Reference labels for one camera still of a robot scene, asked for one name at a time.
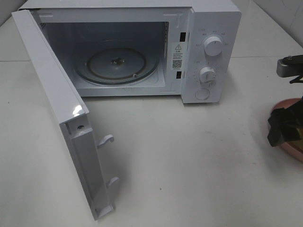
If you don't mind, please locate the white microwave oven body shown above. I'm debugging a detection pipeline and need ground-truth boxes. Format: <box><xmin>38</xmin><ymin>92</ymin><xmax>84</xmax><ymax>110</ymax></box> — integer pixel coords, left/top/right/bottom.
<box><xmin>17</xmin><ymin>0</ymin><xmax>241</xmax><ymax>104</ymax></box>

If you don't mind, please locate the upper white power knob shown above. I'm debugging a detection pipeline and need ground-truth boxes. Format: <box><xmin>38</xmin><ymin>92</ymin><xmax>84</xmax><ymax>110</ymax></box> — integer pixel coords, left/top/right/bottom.
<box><xmin>203</xmin><ymin>34</ymin><xmax>223</xmax><ymax>57</ymax></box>

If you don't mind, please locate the white warning label sticker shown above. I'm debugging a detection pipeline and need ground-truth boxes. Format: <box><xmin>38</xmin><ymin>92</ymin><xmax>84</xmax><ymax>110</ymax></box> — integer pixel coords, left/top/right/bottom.
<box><xmin>171</xmin><ymin>42</ymin><xmax>186</xmax><ymax>70</ymax></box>

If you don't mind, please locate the round white door-release button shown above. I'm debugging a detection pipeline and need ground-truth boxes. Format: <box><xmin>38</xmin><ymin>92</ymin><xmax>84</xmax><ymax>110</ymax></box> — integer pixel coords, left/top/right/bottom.
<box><xmin>195</xmin><ymin>88</ymin><xmax>210</xmax><ymax>100</ymax></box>

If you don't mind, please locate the white microwave door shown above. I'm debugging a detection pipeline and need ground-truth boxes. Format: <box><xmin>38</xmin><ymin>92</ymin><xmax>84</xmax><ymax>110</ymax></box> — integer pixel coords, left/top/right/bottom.
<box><xmin>12</xmin><ymin>10</ymin><xmax>119</xmax><ymax>220</ymax></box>

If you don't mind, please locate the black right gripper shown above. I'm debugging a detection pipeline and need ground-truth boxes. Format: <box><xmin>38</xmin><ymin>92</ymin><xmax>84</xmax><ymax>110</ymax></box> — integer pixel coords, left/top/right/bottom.
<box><xmin>267</xmin><ymin>75</ymin><xmax>303</xmax><ymax>147</ymax></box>

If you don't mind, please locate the pink round plate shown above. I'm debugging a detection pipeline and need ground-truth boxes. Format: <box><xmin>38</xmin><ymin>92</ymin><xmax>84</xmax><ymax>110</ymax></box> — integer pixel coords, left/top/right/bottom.
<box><xmin>270</xmin><ymin>98</ymin><xmax>303</xmax><ymax>163</ymax></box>

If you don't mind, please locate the glass microwave turntable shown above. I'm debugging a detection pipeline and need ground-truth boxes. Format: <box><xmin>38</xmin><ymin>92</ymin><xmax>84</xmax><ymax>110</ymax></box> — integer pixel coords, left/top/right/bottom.
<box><xmin>72</xmin><ymin>40</ymin><xmax>161</xmax><ymax>85</ymax></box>

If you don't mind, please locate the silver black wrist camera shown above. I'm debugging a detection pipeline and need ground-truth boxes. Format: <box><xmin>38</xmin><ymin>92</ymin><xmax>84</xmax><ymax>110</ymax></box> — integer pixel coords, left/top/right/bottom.
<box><xmin>276</xmin><ymin>55</ymin><xmax>303</xmax><ymax>78</ymax></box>

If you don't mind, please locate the lower white timer knob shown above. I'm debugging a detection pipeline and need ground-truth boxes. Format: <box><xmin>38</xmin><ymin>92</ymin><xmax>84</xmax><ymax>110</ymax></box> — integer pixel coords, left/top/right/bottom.
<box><xmin>199</xmin><ymin>67</ymin><xmax>216</xmax><ymax>83</ymax></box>

